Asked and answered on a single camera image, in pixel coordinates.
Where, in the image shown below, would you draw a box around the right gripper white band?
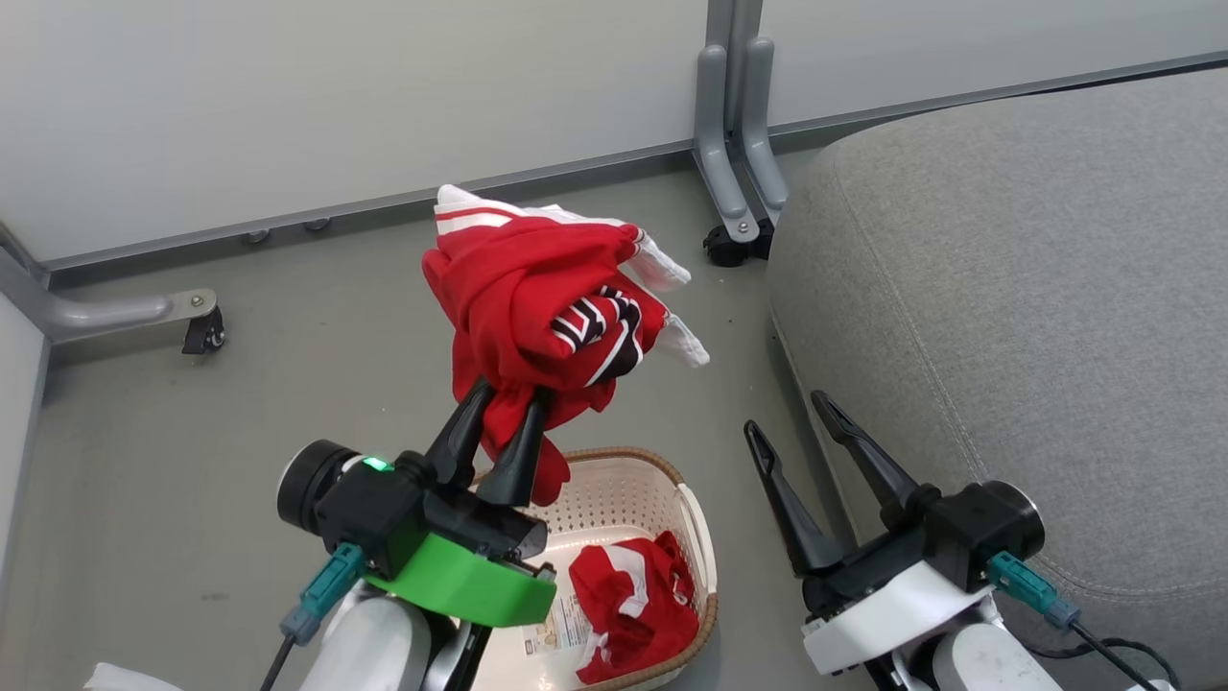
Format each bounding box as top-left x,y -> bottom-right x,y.
744,390 -> 1047,677

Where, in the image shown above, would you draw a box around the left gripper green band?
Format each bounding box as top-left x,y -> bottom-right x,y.
276,377 -> 559,631

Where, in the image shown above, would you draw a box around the red jersey with black number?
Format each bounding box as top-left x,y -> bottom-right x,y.
422,184 -> 711,507

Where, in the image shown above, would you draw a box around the red shorts with white stripes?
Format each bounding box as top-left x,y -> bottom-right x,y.
568,531 -> 701,685

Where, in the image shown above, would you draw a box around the cream perforated laundry basket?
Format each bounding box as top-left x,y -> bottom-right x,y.
470,446 -> 720,691

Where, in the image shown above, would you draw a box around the paper label sticker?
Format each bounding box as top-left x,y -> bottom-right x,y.
523,595 -> 591,658

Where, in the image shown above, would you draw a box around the grey fabric sofa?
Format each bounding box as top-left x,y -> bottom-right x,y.
767,67 -> 1228,691

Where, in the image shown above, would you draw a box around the black caster wheel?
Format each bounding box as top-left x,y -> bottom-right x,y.
703,219 -> 774,268
181,305 -> 227,356

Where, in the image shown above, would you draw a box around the long grey partition foot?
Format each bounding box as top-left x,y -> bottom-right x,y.
0,223 -> 219,346

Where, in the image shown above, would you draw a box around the right arm cable teal connector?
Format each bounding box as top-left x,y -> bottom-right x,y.
986,551 -> 1183,691

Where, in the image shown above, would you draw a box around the arm cable teal connector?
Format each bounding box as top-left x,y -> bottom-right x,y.
986,551 -> 1183,691
259,542 -> 368,691

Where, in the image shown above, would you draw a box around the left arm cable teal connector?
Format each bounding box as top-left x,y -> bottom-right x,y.
259,542 -> 368,691

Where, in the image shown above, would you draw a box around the grey partition foot bracket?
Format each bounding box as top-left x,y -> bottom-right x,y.
739,36 -> 790,231
694,43 -> 759,244

